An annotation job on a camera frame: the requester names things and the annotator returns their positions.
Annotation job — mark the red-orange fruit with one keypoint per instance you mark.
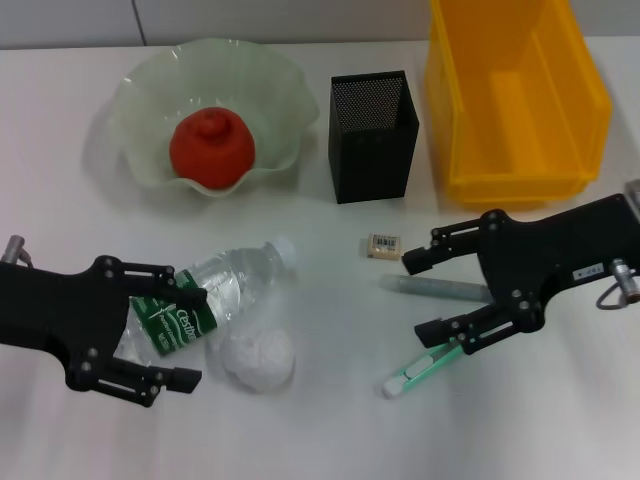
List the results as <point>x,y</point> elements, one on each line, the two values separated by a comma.
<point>210,150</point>

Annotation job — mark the white paper ball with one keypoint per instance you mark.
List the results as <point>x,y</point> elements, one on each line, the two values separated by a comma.
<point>260,357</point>

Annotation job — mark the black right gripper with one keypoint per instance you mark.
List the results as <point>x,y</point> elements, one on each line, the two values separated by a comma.
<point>550,250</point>

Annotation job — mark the wavy green glass fruit plate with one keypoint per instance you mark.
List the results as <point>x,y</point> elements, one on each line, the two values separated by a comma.
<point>270,100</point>

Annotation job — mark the yellow plastic bin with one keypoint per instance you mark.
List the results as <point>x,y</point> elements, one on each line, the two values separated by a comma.
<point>520,125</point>

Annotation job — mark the green utility knife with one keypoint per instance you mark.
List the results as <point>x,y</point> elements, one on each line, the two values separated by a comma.
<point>410,372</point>

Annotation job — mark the black mesh pen holder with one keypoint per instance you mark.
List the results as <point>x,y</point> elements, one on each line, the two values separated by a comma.
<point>372,165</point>

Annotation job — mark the beige eraser with barcode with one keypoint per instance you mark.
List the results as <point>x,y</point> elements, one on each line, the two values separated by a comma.
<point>382,246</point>

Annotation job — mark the grey marker pen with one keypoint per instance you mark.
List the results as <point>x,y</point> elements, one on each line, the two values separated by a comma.
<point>440,289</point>

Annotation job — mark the clear water bottle green label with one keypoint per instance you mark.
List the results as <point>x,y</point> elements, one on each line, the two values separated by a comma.
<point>240,270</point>

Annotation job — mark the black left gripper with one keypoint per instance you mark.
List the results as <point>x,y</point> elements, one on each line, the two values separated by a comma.
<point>60,310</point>

